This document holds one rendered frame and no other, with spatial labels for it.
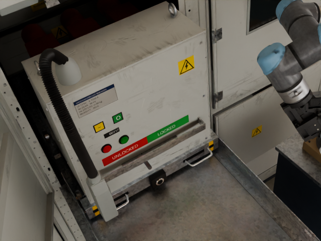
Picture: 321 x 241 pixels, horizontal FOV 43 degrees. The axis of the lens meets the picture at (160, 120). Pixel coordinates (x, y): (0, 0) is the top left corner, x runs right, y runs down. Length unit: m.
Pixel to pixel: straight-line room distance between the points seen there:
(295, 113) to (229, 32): 0.51
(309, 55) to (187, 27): 0.36
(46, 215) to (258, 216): 0.74
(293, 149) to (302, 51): 0.73
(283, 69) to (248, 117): 0.88
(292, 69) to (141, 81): 0.41
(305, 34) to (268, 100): 0.90
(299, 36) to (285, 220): 0.62
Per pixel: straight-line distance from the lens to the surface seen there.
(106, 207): 1.27
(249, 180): 1.49
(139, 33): 1.23
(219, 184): 1.48
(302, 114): 1.15
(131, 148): 1.31
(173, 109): 1.30
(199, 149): 1.50
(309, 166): 1.68
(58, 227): 1.78
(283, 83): 1.08
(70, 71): 1.08
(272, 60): 1.05
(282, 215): 1.43
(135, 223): 1.43
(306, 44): 1.06
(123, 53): 1.16
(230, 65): 1.63
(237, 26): 1.55
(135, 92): 1.17
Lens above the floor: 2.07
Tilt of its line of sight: 46 degrees down
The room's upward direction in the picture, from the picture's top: 10 degrees counter-clockwise
